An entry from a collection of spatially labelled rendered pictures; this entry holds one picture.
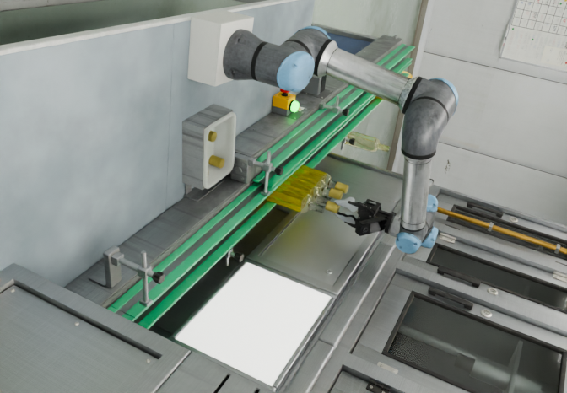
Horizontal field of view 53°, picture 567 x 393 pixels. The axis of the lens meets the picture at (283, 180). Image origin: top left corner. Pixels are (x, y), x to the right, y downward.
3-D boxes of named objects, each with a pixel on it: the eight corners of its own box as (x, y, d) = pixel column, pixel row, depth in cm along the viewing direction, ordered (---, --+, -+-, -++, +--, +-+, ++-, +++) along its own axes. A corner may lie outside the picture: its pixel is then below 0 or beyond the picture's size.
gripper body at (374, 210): (362, 215, 205) (393, 226, 201) (353, 226, 198) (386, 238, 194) (365, 197, 201) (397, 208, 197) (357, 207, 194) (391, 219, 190)
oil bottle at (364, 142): (334, 141, 275) (386, 157, 266) (336, 131, 272) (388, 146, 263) (339, 137, 280) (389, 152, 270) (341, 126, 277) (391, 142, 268)
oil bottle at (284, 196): (254, 196, 208) (306, 215, 200) (255, 183, 205) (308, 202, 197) (261, 190, 212) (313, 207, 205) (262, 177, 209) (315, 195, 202)
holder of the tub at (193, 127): (182, 196, 187) (202, 204, 184) (181, 121, 173) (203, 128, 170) (211, 174, 200) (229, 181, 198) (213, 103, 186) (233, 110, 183)
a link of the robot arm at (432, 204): (432, 216, 175) (425, 241, 182) (442, 196, 183) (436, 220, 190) (407, 207, 178) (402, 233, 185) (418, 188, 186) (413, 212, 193)
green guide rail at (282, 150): (253, 163, 197) (273, 169, 194) (254, 160, 196) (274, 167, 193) (402, 45, 334) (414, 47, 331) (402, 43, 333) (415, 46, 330)
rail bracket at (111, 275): (89, 284, 150) (157, 317, 142) (83, 233, 142) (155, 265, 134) (101, 274, 154) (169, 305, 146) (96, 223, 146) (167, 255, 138)
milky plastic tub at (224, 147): (183, 184, 184) (205, 191, 181) (182, 121, 172) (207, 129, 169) (213, 162, 198) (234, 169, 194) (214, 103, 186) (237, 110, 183)
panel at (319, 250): (167, 347, 159) (272, 400, 147) (166, 339, 158) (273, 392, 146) (304, 201, 229) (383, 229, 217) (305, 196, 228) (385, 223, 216)
